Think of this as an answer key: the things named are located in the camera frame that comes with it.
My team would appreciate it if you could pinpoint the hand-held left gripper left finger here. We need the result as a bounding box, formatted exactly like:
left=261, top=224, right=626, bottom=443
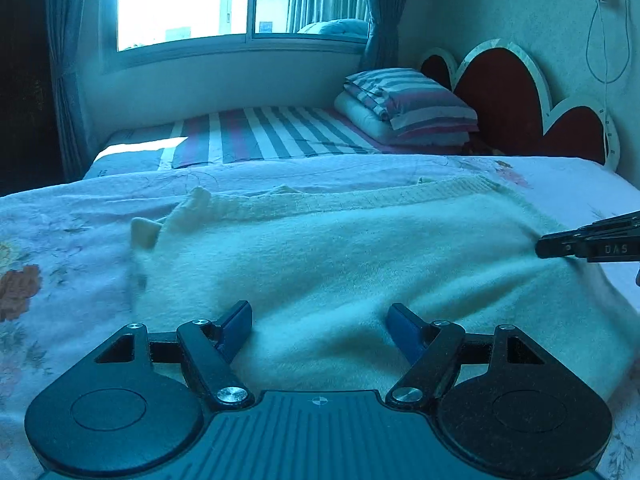
left=94, top=300, right=256, bottom=409

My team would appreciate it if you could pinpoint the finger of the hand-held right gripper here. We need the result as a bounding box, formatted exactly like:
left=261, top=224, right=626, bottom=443
left=535, top=211, right=640, bottom=260

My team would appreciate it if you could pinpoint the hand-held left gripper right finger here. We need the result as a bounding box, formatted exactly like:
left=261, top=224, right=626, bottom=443
left=385, top=302, right=547, bottom=407

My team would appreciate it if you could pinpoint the white knit sweater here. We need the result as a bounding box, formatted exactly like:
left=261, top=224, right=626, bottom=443
left=130, top=175, right=637, bottom=402

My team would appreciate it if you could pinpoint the red scalloped headboard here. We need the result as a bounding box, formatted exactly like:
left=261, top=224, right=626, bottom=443
left=419, top=37, right=622, bottom=174

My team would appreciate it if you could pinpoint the pale bed cover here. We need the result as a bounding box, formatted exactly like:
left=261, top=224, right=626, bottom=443
left=82, top=127, right=190, bottom=181

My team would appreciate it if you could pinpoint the striped bed sheet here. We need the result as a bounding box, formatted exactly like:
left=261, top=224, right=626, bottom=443
left=170, top=105, right=397, bottom=169

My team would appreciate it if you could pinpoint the floral bed sheet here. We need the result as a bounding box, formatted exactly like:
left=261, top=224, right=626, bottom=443
left=0, top=154, right=640, bottom=480

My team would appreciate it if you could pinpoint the striped pillow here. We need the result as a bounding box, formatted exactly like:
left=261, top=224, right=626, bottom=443
left=344, top=67, right=480, bottom=141

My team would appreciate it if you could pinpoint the folded white quilt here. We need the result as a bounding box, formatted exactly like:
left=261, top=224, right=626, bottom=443
left=333, top=92, right=474, bottom=149

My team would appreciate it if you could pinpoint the blue curtain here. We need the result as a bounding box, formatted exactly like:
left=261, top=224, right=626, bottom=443
left=45, top=0, right=119, bottom=182
left=360, top=0, right=422, bottom=74

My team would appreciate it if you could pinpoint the dark wooden wardrobe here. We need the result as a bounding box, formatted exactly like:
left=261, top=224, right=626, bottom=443
left=0, top=0, right=67, bottom=197

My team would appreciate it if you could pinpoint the window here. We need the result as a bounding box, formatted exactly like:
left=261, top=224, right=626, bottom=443
left=102, top=0, right=374, bottom=69

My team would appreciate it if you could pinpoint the white charger cable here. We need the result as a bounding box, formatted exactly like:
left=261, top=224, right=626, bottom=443
left=585, top=0, right=633, bottom=112

